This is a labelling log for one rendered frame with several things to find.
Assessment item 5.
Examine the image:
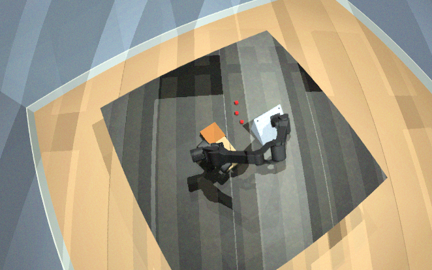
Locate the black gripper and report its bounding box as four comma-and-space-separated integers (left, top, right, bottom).
196, 140, 232, 173

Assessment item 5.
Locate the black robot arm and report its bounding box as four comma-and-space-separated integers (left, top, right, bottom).
190, 113, 291, 173

